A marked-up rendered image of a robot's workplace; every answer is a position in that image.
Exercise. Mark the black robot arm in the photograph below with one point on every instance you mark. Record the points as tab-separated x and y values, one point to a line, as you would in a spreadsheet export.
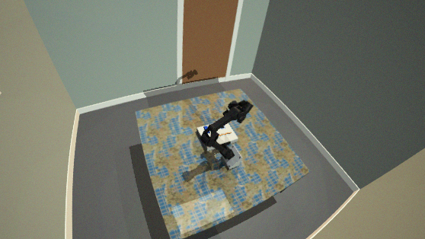
236	112

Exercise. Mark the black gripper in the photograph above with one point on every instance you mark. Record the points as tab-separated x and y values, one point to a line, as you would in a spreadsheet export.
240	103

